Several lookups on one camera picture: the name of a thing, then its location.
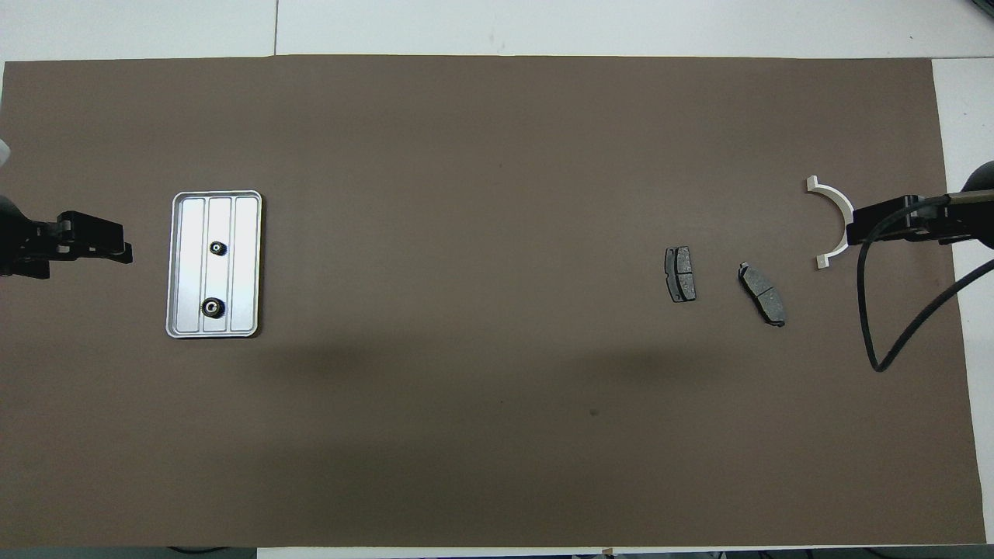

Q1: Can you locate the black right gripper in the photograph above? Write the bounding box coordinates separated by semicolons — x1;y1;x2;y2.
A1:
848;161;994;251

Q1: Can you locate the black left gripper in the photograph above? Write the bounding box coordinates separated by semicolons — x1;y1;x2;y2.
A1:
0;194;134;279

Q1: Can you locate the silver metal tray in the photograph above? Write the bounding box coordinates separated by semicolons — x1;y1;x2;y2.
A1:
165;190;263;339

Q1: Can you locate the long dark brake pad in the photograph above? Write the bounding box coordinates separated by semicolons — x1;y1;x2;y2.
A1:
737;262;787;328

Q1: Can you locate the short dark brake pad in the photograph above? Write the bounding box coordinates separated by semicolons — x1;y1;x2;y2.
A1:
664;245;697;304

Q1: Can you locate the brown table mat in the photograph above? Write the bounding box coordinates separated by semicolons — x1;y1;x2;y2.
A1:
0;54;987;549

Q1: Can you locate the white semicircular bracket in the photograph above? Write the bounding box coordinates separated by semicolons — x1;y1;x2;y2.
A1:
805;175;857;271

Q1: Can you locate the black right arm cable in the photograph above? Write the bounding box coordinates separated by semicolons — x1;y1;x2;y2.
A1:
857;190;994;372

